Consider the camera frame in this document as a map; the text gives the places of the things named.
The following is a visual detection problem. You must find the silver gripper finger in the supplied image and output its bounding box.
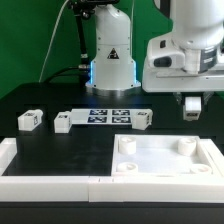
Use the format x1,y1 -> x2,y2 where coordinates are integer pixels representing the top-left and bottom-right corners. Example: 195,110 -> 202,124
203,92 -> 212,102
173,92 -> 182,102

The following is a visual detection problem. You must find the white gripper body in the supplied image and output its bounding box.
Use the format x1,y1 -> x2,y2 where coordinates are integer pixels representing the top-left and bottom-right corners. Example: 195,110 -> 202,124
142,35 -> 224,93

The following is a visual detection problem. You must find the white square tabletop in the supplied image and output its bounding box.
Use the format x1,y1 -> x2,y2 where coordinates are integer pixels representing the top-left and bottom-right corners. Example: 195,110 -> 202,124
111,134 -> 224,177

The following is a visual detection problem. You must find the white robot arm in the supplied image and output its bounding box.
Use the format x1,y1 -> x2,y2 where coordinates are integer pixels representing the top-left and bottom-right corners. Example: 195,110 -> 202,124
86,0 -> 224,95

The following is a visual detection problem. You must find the white marker sheet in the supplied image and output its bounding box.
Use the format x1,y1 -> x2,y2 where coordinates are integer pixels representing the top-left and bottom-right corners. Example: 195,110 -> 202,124
70,108 -> 141,126

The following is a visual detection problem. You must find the white U-shaped fence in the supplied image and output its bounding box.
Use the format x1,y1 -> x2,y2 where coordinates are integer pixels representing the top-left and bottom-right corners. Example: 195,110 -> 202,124
0,138 -> 224,203

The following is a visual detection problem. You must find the black cable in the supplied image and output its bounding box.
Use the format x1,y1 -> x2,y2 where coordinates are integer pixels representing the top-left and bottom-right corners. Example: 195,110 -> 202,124
43,65 -> 91,84

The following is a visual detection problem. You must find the white cable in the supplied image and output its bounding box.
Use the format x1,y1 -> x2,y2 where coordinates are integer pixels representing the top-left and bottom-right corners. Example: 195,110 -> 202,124
38,0 -> 72,84

